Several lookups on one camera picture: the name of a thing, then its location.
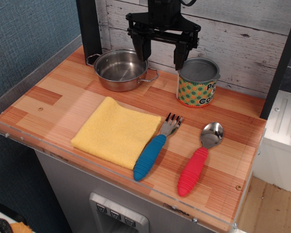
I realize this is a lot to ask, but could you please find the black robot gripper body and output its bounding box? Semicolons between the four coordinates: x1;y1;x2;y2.
126;0;200;48

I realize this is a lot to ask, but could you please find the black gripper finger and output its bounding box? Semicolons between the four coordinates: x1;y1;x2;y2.
174;36;194;70
131;23;151;62

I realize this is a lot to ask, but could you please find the small stainless steel pot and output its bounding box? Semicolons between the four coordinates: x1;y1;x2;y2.
86;49;159;92

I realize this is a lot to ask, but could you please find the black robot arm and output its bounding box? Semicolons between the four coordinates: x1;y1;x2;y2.
126;0;201;70

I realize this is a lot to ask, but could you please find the yellow cloth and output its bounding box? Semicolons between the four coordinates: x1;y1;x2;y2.
71;97;162;169

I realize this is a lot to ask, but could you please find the toy peas and carrots can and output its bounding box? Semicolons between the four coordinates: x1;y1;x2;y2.
176;58;220;108

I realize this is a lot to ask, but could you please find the grey toy kitchen cabinet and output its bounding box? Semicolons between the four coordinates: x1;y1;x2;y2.
35;151;211;233

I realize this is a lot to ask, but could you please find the clear acrylic table guard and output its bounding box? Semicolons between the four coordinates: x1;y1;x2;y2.
0;48;266;233

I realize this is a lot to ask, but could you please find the silver dispenser button panel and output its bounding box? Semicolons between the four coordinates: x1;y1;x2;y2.
89;192;149;233

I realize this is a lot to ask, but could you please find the black and orange object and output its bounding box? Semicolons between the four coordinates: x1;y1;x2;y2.
0;202;34;233

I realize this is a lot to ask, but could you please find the black vertical post left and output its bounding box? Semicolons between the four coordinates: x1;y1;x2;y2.
76;0;102;65

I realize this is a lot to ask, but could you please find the black vertical post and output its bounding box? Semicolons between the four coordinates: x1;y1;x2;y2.
259;0;291;120
76;0;102;65

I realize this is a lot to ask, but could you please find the spoon with red handle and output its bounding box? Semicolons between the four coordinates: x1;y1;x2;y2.
177;122;224;197

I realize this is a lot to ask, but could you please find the black vertical post right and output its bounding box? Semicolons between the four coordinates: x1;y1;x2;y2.
259;0;291;120

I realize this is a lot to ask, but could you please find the fork with blue handle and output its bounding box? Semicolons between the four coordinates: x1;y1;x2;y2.
133;113;183;181

